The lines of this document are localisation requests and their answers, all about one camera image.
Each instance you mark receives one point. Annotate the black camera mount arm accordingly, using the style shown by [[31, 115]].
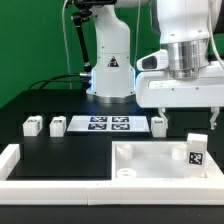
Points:
[[83, 15]]

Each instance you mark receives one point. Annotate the white square table top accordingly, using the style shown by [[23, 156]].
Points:
[[148, 161]]

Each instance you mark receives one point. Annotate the white U-shaped obstacle fence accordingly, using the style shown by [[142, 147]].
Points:
[[101, 192]]

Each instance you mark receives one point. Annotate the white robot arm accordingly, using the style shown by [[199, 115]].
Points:
[[179, 75]]

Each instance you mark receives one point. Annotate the white AprilTag base plate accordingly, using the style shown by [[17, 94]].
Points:
[[108, 124]]

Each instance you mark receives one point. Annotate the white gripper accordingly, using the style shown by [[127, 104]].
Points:
[[156, 89]]

